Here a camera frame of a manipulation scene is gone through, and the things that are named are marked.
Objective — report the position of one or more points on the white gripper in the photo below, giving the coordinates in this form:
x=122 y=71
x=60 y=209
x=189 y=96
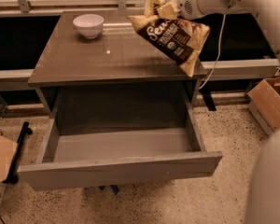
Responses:
x=188 y=3

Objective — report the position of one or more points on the brown chip bag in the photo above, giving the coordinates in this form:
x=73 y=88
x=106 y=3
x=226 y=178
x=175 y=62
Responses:
x=179 y=39

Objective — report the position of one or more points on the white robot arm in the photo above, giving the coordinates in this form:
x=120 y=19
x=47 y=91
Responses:
x=263 y=202

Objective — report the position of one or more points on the grey cabinet with counter top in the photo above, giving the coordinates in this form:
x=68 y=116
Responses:
x=112 y=83

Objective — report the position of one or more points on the grey open top drawer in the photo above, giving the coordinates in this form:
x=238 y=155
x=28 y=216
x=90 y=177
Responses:
x=104 y=138

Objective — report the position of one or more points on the white ceramic bowl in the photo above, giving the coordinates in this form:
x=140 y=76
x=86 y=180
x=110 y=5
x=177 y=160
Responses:
x=89 y=25

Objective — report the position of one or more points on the cardboard box on right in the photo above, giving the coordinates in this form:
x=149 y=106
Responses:
x=265 y=104

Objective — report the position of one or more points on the cardboard box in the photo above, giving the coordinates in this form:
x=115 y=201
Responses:
x=0 y=159
x=265 y=104

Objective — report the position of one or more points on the cardboard box on left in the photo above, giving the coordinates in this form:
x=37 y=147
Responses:
x=0 y=159

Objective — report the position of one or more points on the black pole on floor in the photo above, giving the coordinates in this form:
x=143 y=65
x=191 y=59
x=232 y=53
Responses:
x=12 y=177

